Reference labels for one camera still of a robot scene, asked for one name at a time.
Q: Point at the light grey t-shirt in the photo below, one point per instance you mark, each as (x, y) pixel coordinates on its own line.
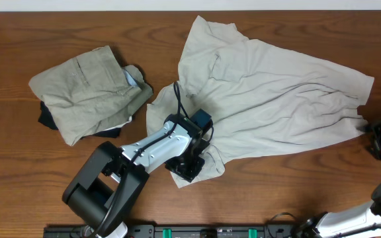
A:
(263, 100)

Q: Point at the black garment under shorts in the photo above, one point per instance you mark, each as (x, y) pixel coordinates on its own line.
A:
(46, 118)

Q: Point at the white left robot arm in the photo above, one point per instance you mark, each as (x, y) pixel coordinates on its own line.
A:
(107, 186)

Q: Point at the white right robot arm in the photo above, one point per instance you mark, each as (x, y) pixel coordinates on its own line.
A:
(360, 221)

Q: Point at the folded khaki shorts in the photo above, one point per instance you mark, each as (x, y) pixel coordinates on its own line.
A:
(90, 93)

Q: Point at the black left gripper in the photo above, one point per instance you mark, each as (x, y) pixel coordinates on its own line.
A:
(184, 168)

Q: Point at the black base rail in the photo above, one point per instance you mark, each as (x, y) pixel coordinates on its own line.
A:
(269, 230)

